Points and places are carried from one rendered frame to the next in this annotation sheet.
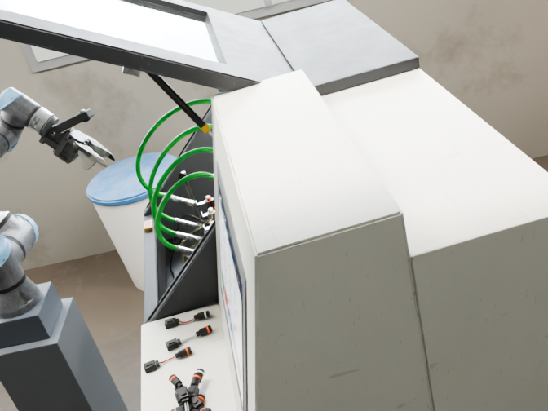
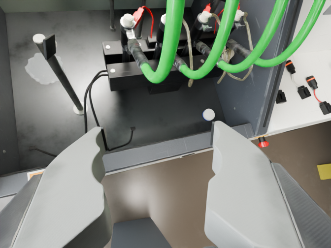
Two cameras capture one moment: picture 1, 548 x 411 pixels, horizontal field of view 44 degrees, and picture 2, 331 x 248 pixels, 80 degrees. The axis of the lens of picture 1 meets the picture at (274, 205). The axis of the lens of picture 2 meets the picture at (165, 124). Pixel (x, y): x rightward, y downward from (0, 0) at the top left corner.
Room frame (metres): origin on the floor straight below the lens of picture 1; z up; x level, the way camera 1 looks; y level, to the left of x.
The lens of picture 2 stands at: (1.89, 0.46, 1.43)
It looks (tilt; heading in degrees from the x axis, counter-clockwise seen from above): 71 degrees down; 218
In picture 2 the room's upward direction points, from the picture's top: 42 degrees clockwise
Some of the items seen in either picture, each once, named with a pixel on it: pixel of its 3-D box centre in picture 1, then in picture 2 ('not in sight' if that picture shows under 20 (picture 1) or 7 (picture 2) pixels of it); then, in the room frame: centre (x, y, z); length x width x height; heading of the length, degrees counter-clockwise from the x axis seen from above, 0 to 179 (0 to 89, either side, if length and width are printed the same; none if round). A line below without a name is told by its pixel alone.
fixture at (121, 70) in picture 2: not in sight; (165, 67); (1.72, 0.18, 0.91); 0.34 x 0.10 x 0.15; 2
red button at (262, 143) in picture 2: not in sight; (262, 141); (1.37, 0.45, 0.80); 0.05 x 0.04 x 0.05; 2
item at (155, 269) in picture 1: (157, 280); (142, 156); (1.83, 0.43, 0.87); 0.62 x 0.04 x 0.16; 2
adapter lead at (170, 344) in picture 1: (188, 337); (297, 78); (1.35, 0.30, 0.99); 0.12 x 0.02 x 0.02; 102
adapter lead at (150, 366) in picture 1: (167, 359); (319, 94); (1.29, 0.35, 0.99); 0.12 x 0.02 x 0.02; 101
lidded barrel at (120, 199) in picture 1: (151, 223); not in sight; (3.23, 0.68, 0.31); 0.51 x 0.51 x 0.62
